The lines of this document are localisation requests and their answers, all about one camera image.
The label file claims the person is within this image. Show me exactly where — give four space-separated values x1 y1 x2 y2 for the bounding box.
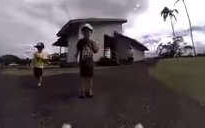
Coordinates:
74 22 100 99
126 45 135 65
31 41 52 88

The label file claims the grey building with dark roof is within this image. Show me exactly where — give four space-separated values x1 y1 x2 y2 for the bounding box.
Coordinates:
52 17 150 65

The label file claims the dark asphalt path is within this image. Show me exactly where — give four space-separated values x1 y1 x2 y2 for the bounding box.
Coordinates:
0 58 205 128

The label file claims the robot's own part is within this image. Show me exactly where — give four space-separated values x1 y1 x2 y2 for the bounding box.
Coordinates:
61 122 72 128
134 122 145 128

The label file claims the short palm tree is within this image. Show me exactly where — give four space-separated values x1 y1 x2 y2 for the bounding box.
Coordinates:
160 6 180 40

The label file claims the green grass field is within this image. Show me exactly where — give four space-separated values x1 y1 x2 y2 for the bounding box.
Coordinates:
148 56 205 112

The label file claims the tall leaning palm tree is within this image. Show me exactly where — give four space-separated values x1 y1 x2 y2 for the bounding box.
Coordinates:
173 0 198 57

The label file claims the distant dark hill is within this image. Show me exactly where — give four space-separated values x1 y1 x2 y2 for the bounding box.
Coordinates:
0 54 32 66

